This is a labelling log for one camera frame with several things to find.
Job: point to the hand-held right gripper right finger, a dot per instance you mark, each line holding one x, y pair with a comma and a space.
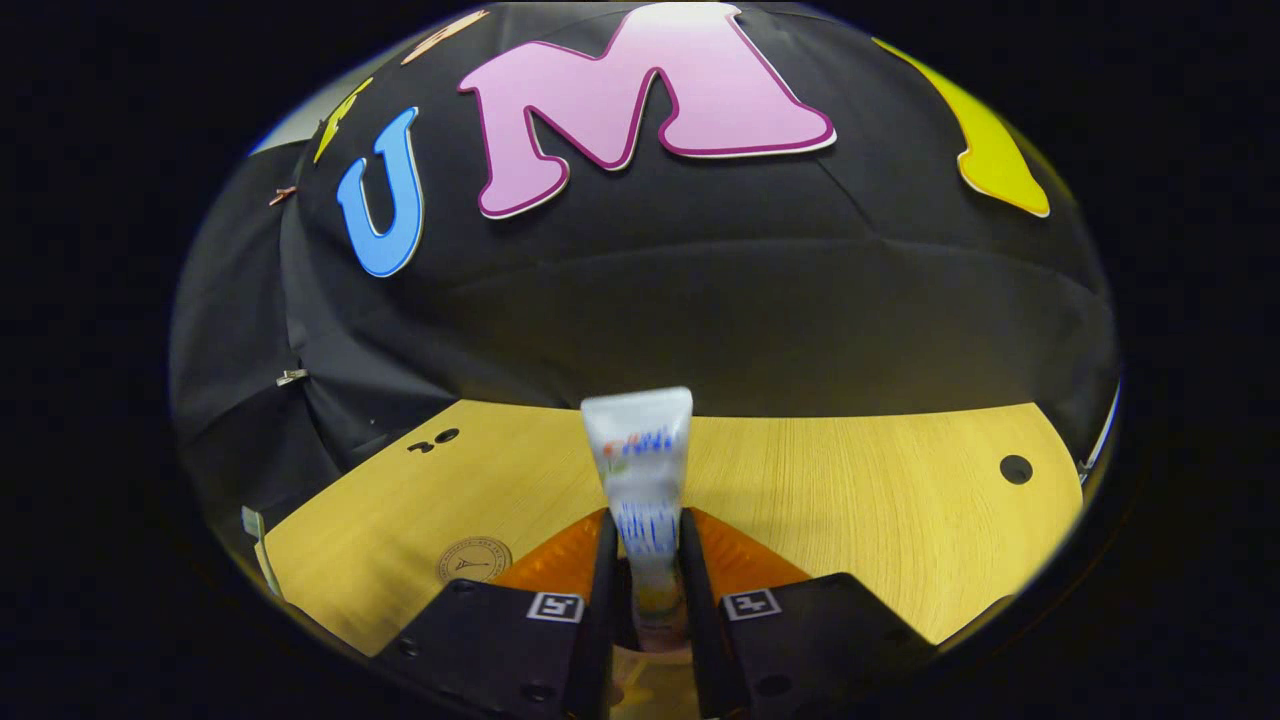
790, 650

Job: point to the white toothpaste tube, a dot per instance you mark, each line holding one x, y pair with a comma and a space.
640, 470

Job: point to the red clip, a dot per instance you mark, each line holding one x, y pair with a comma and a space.
283, 195

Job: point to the black backdrop cloth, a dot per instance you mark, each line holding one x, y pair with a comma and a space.
700, 300

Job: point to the wooden desktop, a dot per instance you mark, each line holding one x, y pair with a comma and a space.
850, 500

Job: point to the beige cup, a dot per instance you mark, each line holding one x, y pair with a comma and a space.
650, 692

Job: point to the silver clip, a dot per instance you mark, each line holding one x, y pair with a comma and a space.
292, 377

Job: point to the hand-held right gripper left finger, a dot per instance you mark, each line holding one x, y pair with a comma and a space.
520, 660

